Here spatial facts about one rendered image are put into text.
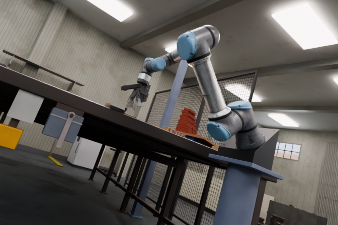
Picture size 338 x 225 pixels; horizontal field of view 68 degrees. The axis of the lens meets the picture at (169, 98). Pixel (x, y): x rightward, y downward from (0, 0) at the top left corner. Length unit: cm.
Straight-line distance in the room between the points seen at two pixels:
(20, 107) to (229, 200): 101
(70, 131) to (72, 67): 630
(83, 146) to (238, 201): 563
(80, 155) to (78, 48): 295
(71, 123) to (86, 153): 553
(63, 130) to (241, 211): 88
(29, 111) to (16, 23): 630
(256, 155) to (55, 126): 93
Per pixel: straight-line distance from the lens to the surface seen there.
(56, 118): 118
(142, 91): 151
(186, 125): 240
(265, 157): 138
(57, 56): 740
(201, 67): 114
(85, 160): 673
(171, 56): 150
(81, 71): 750
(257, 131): 135
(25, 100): 121
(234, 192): 131
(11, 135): 118
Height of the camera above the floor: 75
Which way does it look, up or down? 14 degrees up
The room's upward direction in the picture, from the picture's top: 18 degrees clockwise
